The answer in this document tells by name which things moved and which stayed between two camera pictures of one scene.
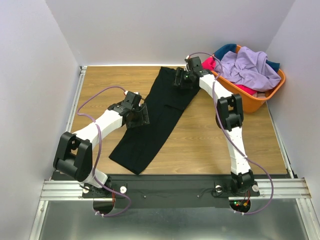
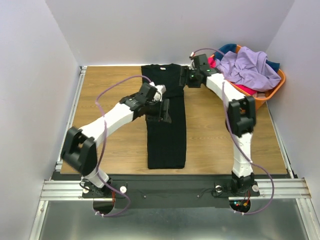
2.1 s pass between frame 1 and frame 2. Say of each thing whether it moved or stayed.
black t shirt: moved
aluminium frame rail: stayed
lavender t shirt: stayed
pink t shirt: stayed
